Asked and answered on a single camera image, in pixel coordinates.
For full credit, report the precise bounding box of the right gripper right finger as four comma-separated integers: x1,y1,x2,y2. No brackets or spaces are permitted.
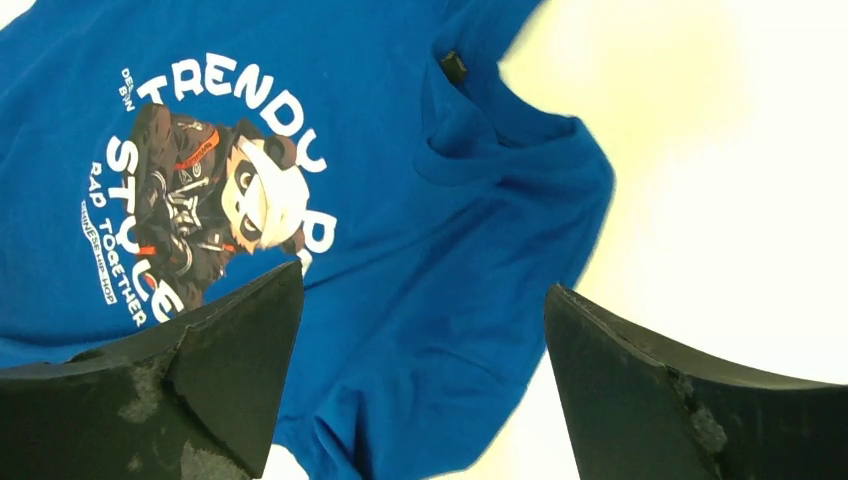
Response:
544,285,847,480

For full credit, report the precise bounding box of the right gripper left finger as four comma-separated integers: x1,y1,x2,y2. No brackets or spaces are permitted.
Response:
1,262,304,479

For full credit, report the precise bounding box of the blue printed t-shirt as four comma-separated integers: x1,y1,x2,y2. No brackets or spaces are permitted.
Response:
1,1,614,479

